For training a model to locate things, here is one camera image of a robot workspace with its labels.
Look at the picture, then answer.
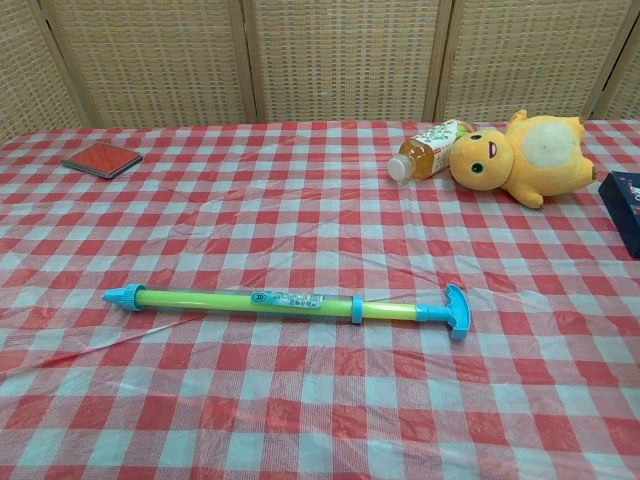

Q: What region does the green and blue plastic tube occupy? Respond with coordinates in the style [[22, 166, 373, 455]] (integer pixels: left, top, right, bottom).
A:
[[360, 283, 472, 342]]

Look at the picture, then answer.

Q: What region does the green and blue water gun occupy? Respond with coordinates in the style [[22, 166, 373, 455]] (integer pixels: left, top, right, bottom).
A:
[[102, 282, 364, 325]]

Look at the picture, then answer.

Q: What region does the tea bottle white cap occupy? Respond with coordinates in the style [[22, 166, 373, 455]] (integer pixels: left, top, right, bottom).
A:
[[388, 118, 475, 182]]

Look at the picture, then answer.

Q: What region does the red white checkered tablecloth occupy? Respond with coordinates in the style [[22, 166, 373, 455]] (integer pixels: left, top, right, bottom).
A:
[[0, 118, 640, 480]]

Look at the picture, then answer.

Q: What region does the yellow plush toy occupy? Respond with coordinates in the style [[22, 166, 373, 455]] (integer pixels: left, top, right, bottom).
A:
[[448, 108, 598, 210]]

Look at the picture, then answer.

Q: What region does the small red notebook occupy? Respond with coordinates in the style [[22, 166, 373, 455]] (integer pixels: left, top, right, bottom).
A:
[[60, 141, 144, 181]]

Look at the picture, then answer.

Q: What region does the dark blue printed box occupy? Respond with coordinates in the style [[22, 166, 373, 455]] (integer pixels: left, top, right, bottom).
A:
[[598, 170, 640, 261]]

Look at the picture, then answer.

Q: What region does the woven folding screen wooden frame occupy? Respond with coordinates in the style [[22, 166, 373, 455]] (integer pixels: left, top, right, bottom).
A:
[[0, 0, 640, 147]]

